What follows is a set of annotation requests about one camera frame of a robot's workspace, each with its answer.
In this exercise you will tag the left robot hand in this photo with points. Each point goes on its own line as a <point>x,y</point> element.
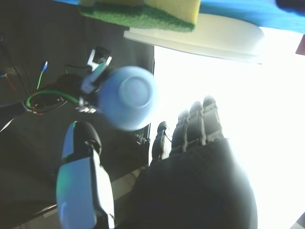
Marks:
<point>190,186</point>

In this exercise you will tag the light blue bowl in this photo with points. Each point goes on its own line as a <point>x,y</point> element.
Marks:
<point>133,95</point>

